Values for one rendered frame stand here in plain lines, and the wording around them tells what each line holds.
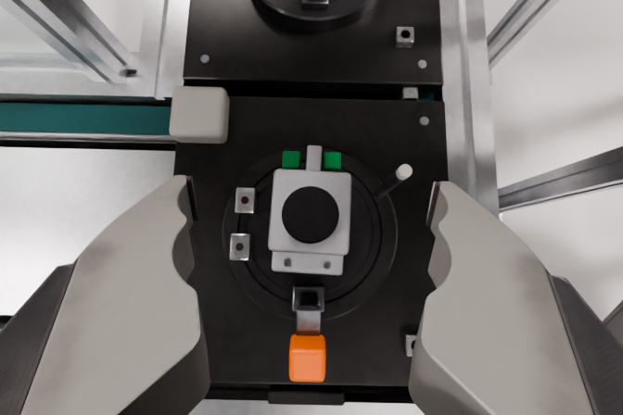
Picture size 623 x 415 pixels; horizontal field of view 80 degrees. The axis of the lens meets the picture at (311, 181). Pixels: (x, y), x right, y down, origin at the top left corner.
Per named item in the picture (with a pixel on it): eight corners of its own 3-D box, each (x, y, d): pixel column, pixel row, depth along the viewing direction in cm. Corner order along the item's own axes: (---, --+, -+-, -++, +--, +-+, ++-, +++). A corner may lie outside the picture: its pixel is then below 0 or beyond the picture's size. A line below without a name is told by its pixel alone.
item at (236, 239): (251, 260, 29) (248, 260, 28) (233, 259, 29) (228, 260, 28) (253, 234, 29) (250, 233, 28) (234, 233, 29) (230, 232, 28)
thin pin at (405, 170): (384, 198, 30) (413, 177, 22) (374, 198, 30) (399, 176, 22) (384, 188, 30) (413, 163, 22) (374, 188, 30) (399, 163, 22)
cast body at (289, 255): (338, 273, 26) (350, 281, 19) (274, 270, 26) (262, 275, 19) (344, 155, 27) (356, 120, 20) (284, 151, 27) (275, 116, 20)
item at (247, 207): (257, 215, 30) (254, 213, 28) (237, 215, 30) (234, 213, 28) (258, 190, 30) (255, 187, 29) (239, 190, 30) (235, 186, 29)
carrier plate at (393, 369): (450, 380, 31) (460, 389, 29) (162, 373, 31) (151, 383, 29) (438, 108, 36) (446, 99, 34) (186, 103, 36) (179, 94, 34)
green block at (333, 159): (336, 182, 30) (340, 169, 25) (321, 182, 30) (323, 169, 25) (336, 168, 31) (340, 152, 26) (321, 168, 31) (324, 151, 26)
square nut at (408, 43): (412, 48, 35) (414, 42, 34) (394, 47, 35) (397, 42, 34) (411, 32, 35) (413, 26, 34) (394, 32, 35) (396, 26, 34)
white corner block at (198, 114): (231, 149, 35) (222, 136, 31) (183, 148, 35) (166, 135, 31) (235, 103, 36) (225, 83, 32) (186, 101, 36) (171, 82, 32)
